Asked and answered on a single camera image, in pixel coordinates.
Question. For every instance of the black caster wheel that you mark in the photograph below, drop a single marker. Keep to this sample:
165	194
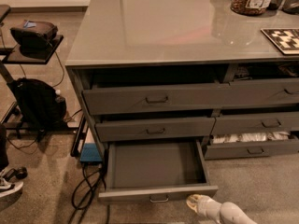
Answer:
19	173

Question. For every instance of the white packets in drawer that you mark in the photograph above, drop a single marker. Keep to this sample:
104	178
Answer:
250	137

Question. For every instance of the black and white patterned board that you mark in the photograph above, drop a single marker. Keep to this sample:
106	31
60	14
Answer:
286	40

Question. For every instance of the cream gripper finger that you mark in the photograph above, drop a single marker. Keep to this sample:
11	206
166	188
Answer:
195	202

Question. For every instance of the grey drawer cabinet with countertop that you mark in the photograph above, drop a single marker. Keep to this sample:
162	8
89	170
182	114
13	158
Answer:
127	43

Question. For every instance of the black backpack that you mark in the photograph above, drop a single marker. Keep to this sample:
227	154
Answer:
39	103

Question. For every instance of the black bag on stand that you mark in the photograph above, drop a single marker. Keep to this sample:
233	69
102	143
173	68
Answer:
34	34

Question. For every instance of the grey drawer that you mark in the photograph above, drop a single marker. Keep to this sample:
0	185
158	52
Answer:
281	91
257	123
155	171
154	128
252	149
140	99

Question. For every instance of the black and white sneaker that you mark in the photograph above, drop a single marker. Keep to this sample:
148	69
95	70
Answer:
8	188

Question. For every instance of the blue box on floor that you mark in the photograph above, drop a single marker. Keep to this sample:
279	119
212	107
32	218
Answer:
90	153

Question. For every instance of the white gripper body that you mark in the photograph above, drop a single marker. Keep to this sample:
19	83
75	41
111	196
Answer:
209	206

